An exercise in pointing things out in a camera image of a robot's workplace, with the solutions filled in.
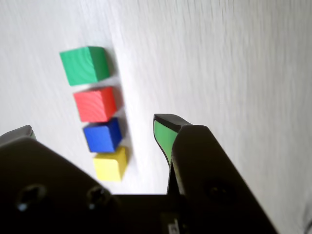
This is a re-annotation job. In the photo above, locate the blue wooden cube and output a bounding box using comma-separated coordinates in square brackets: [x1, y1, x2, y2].
[82, 117, 123, 154]

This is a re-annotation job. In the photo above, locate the yellow wooden cube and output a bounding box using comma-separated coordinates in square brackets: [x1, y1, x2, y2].
[92, 146, 128, 183]

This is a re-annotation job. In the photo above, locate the green wooden cube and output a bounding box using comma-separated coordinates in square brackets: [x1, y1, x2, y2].
[59, 45, 111, 87]

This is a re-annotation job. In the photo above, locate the red wooden cube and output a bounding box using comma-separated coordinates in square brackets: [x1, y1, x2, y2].
[73, 86, 117, 123]

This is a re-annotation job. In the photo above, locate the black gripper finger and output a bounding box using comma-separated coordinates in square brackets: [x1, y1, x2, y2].
[0, 125, 117, 234]
[153, 114, 278, 234]

